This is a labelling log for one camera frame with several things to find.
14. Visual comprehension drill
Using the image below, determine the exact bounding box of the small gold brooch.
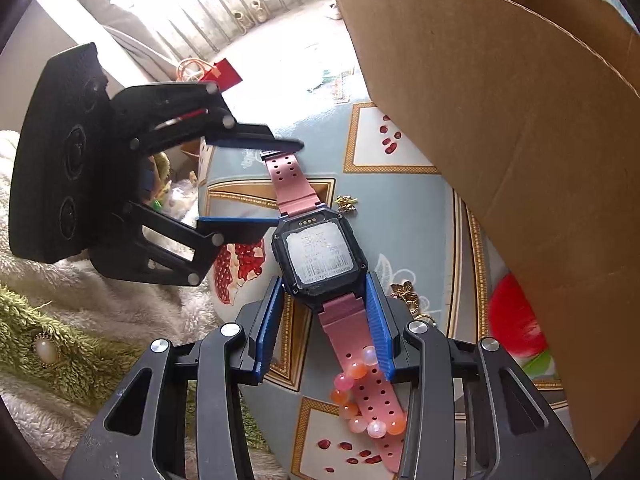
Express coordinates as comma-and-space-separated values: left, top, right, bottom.
334, 195, 358, 214

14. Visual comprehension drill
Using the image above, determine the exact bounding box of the brown cardboard box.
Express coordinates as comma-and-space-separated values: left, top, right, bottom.
336, 0, 639, 479

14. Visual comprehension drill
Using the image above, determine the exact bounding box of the pink orange bead bracelet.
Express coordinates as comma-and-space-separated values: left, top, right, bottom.
330, 344, 407, 440

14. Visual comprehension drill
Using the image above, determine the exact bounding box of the red gift bag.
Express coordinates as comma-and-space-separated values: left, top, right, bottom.
176, 58, 242, 92

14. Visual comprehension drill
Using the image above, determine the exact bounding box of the pink strap smart watch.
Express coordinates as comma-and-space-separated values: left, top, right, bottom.
262, 153, 407, 474

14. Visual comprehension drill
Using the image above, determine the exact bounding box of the fruit pattern tablecloth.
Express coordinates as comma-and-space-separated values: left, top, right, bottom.
196, 98, 572, 480

